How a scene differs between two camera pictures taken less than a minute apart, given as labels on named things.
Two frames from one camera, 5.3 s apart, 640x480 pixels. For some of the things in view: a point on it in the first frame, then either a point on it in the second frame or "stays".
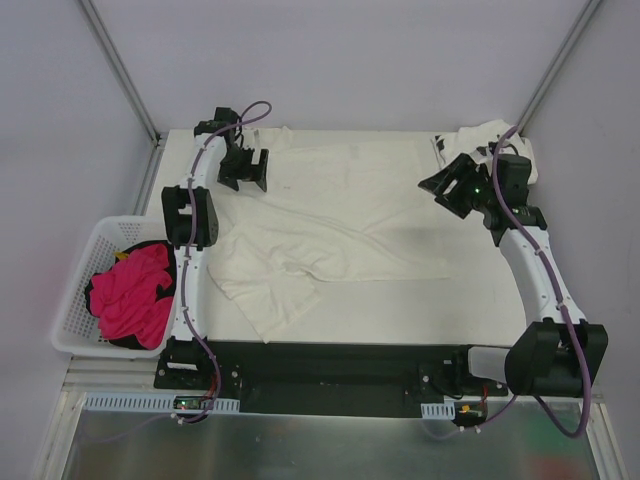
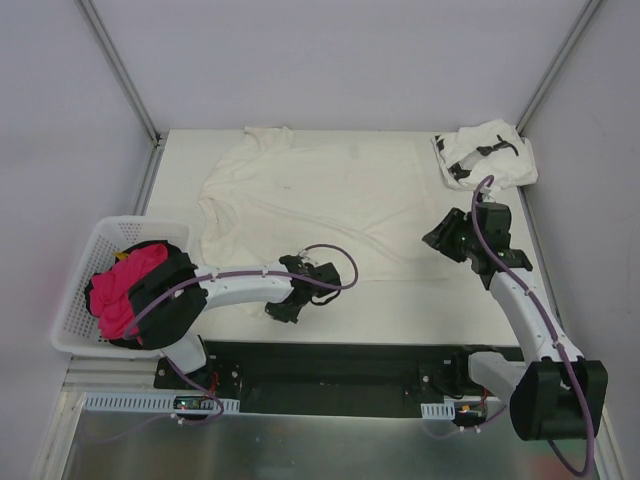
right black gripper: x=454 y=185 → x=447 y=232
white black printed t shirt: x=480 y=141 stays
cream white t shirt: x=332 y=210 stays
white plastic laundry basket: x=77 y=329 stays
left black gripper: x=245 y=170 → x=288 y=307
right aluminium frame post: x=582 y=24 stays
